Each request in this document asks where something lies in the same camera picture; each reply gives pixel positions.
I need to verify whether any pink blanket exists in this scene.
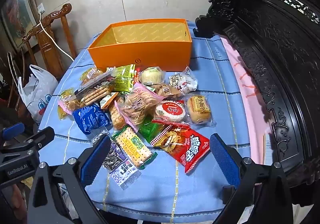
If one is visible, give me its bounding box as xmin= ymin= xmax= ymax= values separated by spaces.
xmin=220 ymin=35 xmax=275 ymax=167

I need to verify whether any brown pastry packet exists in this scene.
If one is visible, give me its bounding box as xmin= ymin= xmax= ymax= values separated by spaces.
xmin=152 ymin=84 xmax=183 ymax=98

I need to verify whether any blue snack packet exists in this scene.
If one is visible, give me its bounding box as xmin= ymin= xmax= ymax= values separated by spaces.
xmin=72 ymin=104 xmax=113 ymax=134

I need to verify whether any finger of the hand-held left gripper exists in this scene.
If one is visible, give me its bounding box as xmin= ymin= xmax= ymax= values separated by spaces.
xmin=0 ymin=126 xmax=55 ymax=156
xmin=0 ymin=122 xmax=25 ymax=143

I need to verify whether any yellow-green snack packet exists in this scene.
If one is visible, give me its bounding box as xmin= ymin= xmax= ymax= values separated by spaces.
xmin=110 ymin=64 xmax=137 ymax=93

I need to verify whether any small bread packet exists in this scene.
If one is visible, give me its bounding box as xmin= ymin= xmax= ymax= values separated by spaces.
xmin=186 ymin=94 xmax=217 ymax=127

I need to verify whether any clear fried snack packet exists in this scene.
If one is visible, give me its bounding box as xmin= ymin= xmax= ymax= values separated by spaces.
xmin=80 ymin=67 xmax=103 ymax=84

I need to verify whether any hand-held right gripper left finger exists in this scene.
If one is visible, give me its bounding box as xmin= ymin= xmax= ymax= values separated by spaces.
xmin=26 ymin=135 xmax=112 ymax=224

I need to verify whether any dark carved wooden headboard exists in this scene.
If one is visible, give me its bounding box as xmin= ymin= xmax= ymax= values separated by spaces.
xmin=194 ymin=0 xmax=320 ymax=224

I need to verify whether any red chip packet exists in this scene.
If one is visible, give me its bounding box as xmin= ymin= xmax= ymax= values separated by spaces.
xmin=151 ymin=119 xmax=210 ymax=173

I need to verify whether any white cartoon snack packet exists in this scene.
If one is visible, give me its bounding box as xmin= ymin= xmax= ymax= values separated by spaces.
xmin=169 ymin=65 xmax=198 ymax=94

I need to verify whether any orange cardboard box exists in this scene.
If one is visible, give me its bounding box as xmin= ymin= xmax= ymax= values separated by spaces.
xmin=87 ymin=18 xmax=193 ymax=72

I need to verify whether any sunflower seed packet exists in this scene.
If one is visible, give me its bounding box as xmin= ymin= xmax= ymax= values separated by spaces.
xmin=100 ymin=139 xmax=142 ymax=189

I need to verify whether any yellow pastry packet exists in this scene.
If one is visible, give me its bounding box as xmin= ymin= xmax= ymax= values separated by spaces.
xmin=57 ymin=89 xmax=83 ymax=121

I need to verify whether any white plastic bag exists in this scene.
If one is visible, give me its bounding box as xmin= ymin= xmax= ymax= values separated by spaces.
xmin=17 ymin=64 xmax=59 ymax=124

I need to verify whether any green yellow cracker packet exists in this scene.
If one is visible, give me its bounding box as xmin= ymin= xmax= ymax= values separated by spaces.
xmin=111 ymin=126 xmax=154 ymax=169

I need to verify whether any brown wooden chair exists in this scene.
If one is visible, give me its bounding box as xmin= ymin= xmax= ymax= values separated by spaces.
xmin=21 ymin=4 xmax=78 ymax=79

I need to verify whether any round rice cracker packet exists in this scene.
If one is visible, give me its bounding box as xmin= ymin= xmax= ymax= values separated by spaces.
xmin=154 ymin=100 xmax=187 ymax=123

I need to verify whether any framed wall picture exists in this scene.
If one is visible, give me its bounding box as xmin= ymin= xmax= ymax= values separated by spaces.
xmin=0 ymin=0 xmax=38 ymax=48

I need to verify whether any dark brown biscuit packet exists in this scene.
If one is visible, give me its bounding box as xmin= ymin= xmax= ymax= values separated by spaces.
xmin=75 ymin=71 xmax=118 ymax=107

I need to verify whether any white paper sheet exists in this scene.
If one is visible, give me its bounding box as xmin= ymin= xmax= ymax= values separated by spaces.
xmin=263 ymin=134 xmax=275 ymax=165

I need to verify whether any white power cable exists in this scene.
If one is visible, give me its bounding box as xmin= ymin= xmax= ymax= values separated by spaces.
xmin=39 ymin=12 xmax=75 ymax=62

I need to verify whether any pink-edged cracker bag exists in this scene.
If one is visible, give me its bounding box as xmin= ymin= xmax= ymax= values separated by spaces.
xmin=115 ymin=82 xmax=163 ymax=132

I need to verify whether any green white snack packet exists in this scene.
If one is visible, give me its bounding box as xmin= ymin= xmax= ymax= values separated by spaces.
xmin=137 ymin=121 xmax=165 ymax=143

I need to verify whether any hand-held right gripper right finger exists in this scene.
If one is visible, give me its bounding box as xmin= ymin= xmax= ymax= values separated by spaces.
xmin=209 ymin=133 xmax=293 ymax=224

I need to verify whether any steamed cake packet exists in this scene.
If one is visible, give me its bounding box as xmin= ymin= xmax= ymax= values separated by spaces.
xmin=139 ymin=65 xmax=167 ymax=85

